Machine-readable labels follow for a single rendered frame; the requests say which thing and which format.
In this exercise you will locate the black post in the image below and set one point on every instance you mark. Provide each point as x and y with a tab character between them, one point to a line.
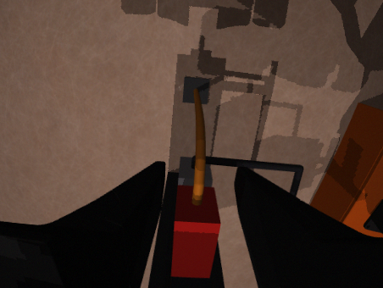
159	266

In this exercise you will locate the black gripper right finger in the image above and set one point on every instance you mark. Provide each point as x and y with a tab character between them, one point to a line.
293	245

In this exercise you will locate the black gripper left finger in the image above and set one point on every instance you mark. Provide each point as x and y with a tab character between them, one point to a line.
104	244

